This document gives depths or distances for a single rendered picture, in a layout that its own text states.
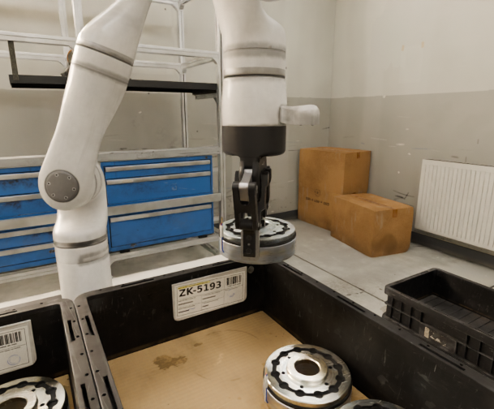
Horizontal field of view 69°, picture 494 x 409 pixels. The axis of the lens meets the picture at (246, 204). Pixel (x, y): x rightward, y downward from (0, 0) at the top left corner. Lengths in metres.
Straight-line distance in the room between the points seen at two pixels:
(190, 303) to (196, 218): 1.98
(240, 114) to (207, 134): 3.02
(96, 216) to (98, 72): 0.26
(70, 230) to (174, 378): 0.34
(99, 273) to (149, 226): 1.70
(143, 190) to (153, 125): 0.99
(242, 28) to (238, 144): 0.12
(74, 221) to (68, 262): 0.08
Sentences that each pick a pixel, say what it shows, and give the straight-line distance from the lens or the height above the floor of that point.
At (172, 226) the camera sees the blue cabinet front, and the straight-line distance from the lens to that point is 2.47.
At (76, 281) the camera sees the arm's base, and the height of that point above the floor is 0.86.
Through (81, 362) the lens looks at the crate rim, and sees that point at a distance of 0.40.
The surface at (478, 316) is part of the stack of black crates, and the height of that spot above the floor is 0.49.
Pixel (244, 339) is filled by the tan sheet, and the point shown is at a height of 0.83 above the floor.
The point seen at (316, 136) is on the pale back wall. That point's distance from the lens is 4.16.
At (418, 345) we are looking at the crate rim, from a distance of 0.43.
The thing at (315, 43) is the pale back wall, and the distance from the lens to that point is 4.16.
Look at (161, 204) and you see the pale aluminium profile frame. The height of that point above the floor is 0.59.
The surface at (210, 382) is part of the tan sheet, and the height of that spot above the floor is 0.83.
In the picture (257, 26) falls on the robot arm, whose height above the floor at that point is 1.24.
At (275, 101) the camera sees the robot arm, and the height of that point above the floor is 1.17.
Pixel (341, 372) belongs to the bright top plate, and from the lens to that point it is 0.48.
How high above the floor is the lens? 1.16
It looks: 14 degrees down
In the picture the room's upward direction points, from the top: straight up
